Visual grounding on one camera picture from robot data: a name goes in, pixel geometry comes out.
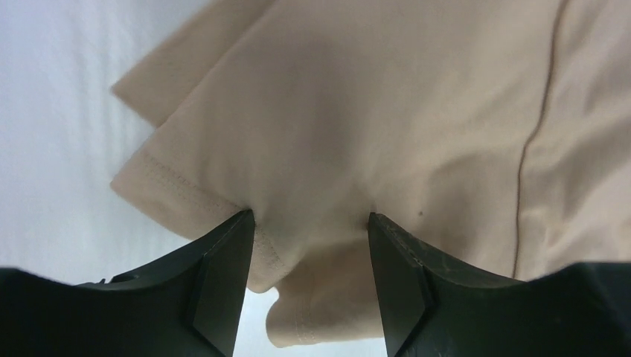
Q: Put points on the beige t shirt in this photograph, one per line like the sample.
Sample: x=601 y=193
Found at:
x=496 y=131

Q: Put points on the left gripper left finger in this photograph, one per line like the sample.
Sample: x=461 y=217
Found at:
x=186 y=303

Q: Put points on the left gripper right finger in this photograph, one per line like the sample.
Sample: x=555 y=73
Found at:
x=433 y=304

